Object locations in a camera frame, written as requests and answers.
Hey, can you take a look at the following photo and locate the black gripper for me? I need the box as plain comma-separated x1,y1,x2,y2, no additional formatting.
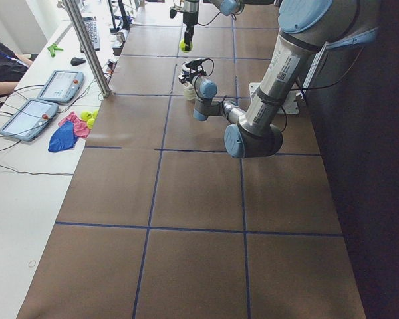
178,61,205,89
183,11,198,43

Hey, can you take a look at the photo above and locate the yellow tennis ball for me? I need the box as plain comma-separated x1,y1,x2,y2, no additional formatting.
80,111,92,122
179,39,193,53

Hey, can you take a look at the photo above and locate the clear tennis ball can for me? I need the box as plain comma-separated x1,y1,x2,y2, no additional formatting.
181,63,196,100

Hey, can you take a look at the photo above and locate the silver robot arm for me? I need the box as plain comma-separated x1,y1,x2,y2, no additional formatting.
178,1,380,158
181,0,244,52

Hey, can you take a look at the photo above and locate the yellow tennis ball on desk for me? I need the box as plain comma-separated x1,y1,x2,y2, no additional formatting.
80,111,92,122

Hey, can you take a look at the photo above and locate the metal cup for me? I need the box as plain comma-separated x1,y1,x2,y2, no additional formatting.
116,30,128,43

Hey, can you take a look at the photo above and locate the black keyboard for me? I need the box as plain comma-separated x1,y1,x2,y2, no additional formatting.
82,17,100,51

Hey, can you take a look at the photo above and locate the black computer mouse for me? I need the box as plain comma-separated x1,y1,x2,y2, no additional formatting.
70,57,86,66

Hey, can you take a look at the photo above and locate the upper teach pendant tablet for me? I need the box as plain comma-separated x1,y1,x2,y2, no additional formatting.
37,70,84,103

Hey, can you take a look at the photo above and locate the teach pendant tablet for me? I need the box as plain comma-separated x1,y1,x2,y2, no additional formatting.
0,98,59,142
37,70,84,103

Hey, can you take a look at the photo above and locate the green plastic clamp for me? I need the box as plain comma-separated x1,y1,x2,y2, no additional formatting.
47,43,63,58

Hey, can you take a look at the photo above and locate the lower teach pendant tablet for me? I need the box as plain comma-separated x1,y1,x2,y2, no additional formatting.
0,98,59,142

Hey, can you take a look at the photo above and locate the seated person in black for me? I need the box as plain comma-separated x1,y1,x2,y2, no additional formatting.
0,41,33,97

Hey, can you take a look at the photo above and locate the rubber band on desk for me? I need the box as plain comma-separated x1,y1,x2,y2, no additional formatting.
28,260,37,268

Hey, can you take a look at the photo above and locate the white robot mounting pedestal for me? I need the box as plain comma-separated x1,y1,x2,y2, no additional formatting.
249,39,320,115

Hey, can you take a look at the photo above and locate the aluminium frame post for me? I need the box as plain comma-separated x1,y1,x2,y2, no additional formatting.
63,0,111,98

